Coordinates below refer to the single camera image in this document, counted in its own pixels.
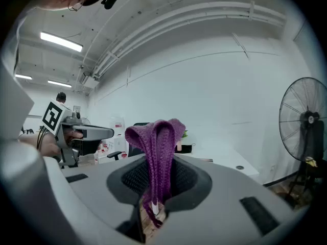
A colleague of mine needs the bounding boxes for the black stool with thin legs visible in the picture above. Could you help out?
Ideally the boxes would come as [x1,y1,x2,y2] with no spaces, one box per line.
[287,159,327,209]

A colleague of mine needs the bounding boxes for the thin-framed eyeglasses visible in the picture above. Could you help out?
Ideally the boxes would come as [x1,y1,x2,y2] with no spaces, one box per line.
[67,0,86,12]

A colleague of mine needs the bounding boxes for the pile of white red packages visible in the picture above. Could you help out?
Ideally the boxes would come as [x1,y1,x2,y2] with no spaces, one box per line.
[93,116,128,164]

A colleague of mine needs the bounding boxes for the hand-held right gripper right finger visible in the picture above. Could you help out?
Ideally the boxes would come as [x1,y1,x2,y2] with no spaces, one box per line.
[153,154,309,245]

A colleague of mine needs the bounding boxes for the white ceiling duct unit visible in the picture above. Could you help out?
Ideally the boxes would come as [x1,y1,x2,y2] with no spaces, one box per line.
[81,71,101,89]

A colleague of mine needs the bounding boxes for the person's left forearm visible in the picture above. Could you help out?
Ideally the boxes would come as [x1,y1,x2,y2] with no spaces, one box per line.
[19,134,62,157]

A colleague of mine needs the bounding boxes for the purple knitted cloth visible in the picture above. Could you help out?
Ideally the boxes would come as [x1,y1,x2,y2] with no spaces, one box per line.
[124,118,186,229]

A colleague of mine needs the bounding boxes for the white ceiling pipe bundle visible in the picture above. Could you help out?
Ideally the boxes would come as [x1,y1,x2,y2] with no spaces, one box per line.
[91,1,287,79]

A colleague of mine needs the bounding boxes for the large black standing fan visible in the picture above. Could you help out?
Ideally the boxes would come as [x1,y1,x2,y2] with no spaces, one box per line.
[278,77,327,163]

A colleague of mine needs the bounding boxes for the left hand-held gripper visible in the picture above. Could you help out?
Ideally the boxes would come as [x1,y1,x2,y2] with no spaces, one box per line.
[40,98,115,168]

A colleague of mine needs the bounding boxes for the black mesh office chair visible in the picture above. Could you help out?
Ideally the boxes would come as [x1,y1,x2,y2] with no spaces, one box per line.
[106,122,154,161]

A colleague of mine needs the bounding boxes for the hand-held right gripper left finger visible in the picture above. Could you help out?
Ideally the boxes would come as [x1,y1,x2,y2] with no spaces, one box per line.
[43,155,154,243]

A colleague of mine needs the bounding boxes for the person's left hand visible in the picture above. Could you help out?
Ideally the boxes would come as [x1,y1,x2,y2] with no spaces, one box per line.
[63,131,84,147]

